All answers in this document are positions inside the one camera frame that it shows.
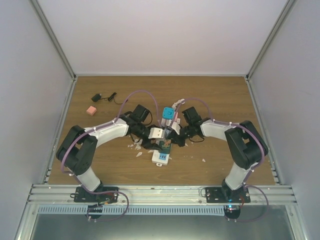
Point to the small pink plug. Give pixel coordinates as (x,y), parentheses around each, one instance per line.
(91,110)

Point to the white power strip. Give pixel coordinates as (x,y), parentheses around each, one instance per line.
(162,159)

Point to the aluminium front rail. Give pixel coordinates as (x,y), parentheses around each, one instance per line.
(154,195)

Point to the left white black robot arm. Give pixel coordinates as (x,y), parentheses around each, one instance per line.
(77,150)

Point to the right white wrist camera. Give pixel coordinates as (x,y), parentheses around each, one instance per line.
(175,127)

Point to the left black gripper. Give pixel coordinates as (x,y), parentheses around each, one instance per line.
(147,144)

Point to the dark green square adapter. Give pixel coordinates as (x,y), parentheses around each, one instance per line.
(165,146)

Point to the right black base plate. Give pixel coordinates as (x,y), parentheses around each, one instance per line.
(220,195)

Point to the grey slotted cable duct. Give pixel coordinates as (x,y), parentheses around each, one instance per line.
(134,210)

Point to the large pink adapter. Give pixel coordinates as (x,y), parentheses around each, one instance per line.
(176,117)

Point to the cyan square adapter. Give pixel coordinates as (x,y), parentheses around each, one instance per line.
(168,113)

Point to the black plug with cable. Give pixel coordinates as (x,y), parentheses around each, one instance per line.
(98,97)

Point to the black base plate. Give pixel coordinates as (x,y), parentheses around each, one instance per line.
(220,195)
(82,196)

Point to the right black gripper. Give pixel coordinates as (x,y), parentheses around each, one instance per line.
(177,140)

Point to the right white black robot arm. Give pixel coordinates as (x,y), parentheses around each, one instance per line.
(246,146)

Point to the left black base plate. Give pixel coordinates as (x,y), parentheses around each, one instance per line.
(82,196)

